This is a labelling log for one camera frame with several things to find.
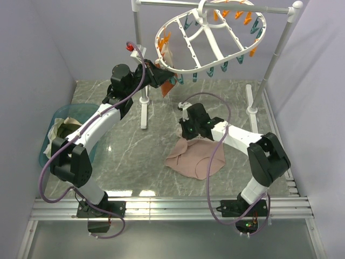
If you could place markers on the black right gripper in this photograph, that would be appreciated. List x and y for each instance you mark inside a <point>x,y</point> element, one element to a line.
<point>185,133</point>

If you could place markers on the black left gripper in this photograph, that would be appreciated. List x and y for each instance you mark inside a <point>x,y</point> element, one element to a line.
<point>158,76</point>

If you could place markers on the pink underwear white waistband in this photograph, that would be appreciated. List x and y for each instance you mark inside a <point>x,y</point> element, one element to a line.
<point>195,158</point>

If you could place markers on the white oval clip hanger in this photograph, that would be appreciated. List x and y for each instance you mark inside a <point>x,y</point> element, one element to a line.
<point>200,16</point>

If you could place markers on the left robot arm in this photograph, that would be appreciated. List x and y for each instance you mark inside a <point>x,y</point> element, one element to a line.
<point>70,155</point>

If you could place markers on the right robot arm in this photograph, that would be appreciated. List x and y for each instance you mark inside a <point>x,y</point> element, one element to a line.
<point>267,157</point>

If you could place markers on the white rack foot left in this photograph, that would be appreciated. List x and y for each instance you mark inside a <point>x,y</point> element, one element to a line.
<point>144,101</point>

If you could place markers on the white rack foot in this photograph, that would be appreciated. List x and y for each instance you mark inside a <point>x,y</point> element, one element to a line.
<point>144,101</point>
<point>250,111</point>

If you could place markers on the white rack foot right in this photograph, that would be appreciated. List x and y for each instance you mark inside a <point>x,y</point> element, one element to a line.
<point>250,111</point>

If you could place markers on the teal plastic basket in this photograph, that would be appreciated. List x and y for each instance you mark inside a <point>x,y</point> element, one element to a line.
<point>80,112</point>

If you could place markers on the pile of clothes in basket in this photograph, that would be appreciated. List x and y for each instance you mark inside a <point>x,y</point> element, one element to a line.
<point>61,128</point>

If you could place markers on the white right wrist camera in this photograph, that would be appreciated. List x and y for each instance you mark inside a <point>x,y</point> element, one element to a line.
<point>183,106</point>

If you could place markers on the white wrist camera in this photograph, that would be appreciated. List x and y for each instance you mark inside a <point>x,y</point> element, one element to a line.
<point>137,52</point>
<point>183,106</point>

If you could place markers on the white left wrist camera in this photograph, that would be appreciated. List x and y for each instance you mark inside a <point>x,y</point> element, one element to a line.
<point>137,52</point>

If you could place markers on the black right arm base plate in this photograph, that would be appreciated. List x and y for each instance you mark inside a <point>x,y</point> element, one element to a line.
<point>235,208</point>

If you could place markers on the aluminium rail front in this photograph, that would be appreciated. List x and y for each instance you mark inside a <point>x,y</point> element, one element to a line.
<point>167,209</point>

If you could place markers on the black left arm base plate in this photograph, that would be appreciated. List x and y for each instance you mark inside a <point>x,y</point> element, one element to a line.
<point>110,208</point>

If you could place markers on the silver clothes rack frame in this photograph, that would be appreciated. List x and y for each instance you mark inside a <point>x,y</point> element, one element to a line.
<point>241,18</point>

